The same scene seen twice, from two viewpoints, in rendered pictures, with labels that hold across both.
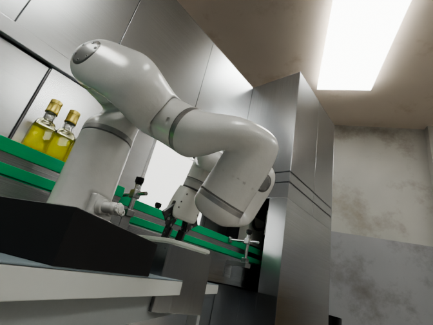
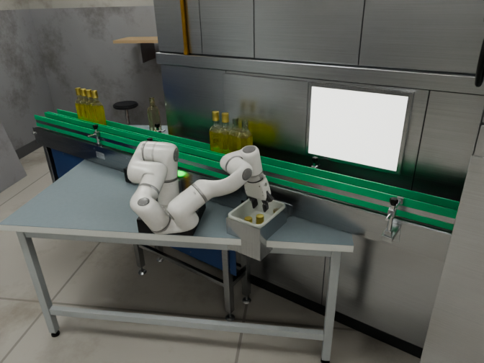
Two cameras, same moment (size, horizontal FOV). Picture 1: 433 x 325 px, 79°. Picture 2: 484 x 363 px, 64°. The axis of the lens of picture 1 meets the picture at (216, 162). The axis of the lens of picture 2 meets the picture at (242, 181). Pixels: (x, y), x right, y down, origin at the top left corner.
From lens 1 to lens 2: 168 cm
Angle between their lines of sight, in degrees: 93
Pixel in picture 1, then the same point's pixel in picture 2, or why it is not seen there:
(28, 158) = (197, 162)
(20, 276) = (132, 234)
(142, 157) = (302, 111)
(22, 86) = (220, 92)
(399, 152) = not seen: outside the picture
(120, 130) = not seen: hidden behind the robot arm
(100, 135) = not seen: hidden behind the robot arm
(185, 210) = (251, 192)
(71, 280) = (148, 235)
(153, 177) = (318, 127)
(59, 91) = (231, 87)
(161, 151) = (320, 98)
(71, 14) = (219, 16)
